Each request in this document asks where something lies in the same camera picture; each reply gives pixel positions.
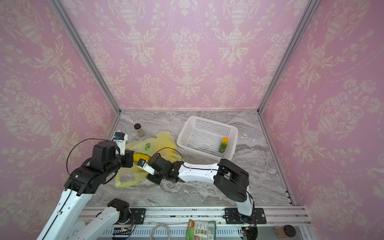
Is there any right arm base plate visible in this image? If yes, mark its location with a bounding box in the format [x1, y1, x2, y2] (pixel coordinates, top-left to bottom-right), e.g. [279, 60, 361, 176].
[223, 208, 267, 225]

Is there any green snack packet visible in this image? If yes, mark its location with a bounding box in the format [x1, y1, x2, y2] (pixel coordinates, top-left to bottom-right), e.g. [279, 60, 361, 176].
[186, 220, 217, 240]

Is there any white plastic basket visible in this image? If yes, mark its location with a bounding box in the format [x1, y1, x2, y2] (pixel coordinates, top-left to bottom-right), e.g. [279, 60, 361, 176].
[177, 116, 239, 161]

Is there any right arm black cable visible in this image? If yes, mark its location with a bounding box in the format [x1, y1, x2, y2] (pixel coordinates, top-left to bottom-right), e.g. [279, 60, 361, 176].
[151, 146, 254, 202]

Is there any grey cable loop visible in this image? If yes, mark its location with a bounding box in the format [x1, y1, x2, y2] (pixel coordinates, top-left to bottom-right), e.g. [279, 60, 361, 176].
[149, 223, 171, 240]

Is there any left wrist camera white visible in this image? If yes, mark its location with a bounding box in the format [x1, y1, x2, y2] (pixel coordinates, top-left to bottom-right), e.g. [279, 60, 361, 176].
[113, 132, 128, 156]

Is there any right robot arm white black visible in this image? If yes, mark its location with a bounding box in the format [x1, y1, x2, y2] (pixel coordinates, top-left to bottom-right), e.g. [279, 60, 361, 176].
[147, 153, 256, 225]

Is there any small bottle black cap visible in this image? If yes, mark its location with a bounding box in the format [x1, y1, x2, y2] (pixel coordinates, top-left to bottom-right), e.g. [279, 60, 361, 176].
[134, 123, 145, 138]

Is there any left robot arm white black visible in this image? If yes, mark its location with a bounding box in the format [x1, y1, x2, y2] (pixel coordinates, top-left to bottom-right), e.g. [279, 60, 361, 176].
[38, 140, 134, 240]

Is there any small circuit board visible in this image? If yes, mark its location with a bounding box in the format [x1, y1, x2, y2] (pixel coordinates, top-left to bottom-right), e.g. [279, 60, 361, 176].
[112, 228, 133, 236]

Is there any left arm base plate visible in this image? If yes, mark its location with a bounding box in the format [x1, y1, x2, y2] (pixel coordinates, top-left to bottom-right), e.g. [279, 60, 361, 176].
[126, 208, 147, 225]

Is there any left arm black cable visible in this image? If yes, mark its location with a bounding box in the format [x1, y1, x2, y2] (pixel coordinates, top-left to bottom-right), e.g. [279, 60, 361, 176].
[65, 137, 116, 176]

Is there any yellow green corn toy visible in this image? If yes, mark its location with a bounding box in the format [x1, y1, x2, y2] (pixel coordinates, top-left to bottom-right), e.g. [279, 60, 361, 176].
[219, 137, 229, 153]

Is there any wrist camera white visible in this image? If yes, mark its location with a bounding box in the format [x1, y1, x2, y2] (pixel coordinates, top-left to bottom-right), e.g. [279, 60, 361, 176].
[113, 132, 128, 156]
[137, 159, 155, 176]

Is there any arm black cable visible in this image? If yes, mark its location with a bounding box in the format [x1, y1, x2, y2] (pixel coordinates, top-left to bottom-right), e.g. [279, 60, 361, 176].
[65, 137, 116, 176]
[151, 146, 254, 202]

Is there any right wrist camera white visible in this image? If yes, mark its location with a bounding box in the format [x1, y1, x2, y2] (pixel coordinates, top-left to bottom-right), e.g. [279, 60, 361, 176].
[137, 159, 155, 176]

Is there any yellow-green plastic bag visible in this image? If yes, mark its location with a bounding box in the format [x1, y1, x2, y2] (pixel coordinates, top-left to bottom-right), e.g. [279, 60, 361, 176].
[115, 132, 182, 188]

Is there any yellow banana toy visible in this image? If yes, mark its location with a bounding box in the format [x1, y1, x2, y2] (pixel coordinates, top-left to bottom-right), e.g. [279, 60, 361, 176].
[133, 153, 150, 163]

